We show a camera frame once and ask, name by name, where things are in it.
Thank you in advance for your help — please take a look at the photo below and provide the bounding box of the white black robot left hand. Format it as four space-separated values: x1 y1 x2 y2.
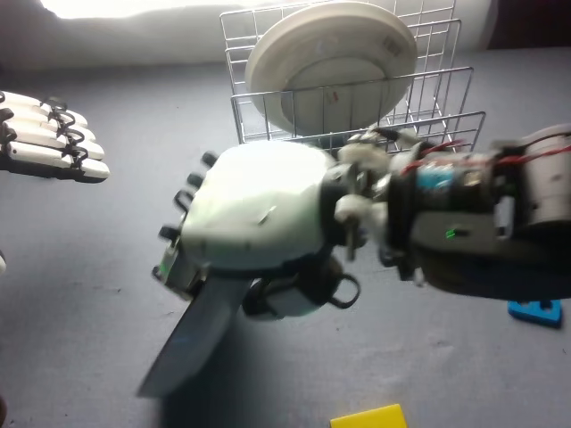
0 90 112 277

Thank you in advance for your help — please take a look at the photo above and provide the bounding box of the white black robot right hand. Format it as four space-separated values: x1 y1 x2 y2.
151 141 361 321

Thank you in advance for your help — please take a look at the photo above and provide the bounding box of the small white plate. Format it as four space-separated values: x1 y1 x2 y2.
136 274 253 399

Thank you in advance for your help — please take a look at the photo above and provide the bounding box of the large white plate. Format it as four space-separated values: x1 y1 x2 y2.
244 3 419 140

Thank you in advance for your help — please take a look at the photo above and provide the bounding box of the yellow block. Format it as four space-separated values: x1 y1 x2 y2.
329 403 408 428

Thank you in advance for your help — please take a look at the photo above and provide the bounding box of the blue block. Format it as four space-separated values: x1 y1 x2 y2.
507 299 564 330

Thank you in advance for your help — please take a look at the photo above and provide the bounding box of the silver wire dish rack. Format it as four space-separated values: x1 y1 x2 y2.
219 0 487 155

